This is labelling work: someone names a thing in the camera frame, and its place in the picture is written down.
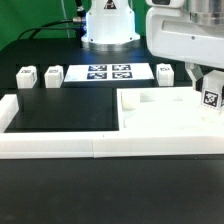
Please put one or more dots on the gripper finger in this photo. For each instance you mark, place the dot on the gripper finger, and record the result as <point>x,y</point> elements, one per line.
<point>195,73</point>

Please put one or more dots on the white square table top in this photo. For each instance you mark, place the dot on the white square table top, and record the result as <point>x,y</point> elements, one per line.
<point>166,109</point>

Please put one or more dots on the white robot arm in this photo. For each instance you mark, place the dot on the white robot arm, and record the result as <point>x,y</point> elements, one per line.
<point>191,31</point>

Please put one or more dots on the white sheet with AprilTags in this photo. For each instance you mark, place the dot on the white sheet with AprilTags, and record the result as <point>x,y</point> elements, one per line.
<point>109,72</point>

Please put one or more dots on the white U-shaped obstacle fence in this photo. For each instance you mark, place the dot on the white U-shaped obstacle fence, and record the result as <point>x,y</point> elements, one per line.
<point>119,143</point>

